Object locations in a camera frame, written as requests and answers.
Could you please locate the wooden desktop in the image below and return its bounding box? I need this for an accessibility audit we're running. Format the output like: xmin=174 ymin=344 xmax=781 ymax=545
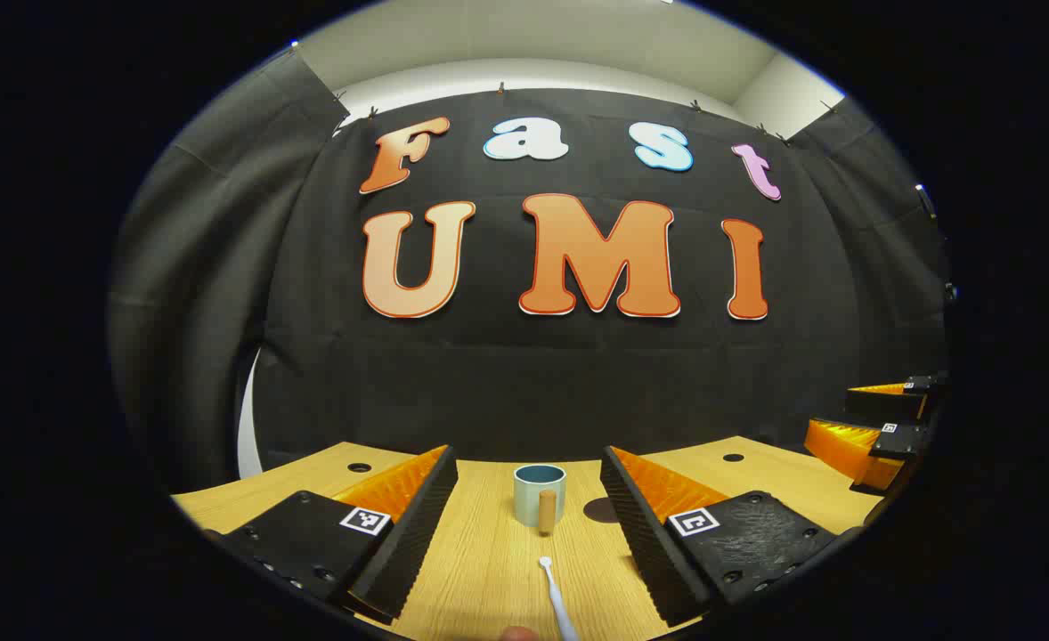
xmin=171 ymin=434 xmax=886 ymax=641

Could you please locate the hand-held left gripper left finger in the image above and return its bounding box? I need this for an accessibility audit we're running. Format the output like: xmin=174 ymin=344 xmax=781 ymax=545
xmin=204 ymin=443 xmax=459 ymax=626

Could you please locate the pale blue cup wooden handle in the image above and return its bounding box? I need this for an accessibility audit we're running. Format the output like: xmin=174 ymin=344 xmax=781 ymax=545
xmin=513 ymin=464 xmax=568 ymax=535

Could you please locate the white toothbrush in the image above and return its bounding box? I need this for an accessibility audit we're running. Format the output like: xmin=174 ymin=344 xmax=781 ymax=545
xmin=538 ymin=556 xmax=581 ymax=641

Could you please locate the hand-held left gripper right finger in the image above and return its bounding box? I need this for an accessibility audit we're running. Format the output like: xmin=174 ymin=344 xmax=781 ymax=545
xmin=599 ymin=445 xmax=864 ymax=629

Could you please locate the black backdrop cloth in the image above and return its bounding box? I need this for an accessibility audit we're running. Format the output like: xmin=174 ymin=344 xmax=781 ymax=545
xmin=106 ymin=49 xmax=953 ymax=491

